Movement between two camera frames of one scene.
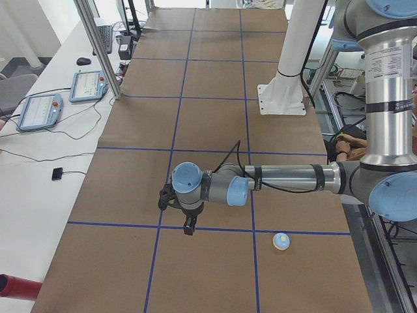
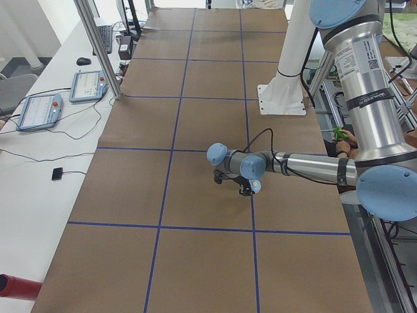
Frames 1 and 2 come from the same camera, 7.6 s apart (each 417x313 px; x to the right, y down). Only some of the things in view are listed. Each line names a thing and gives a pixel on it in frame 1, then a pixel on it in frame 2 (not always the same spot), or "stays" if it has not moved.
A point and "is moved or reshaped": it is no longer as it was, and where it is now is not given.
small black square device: x=57 y=173 stays
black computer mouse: x=83 y=61 stays
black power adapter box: x=125 y=47 stays
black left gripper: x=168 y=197 -> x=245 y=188
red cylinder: x=11 y=286 stays
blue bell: x=281 y=241 is moved or reshaped
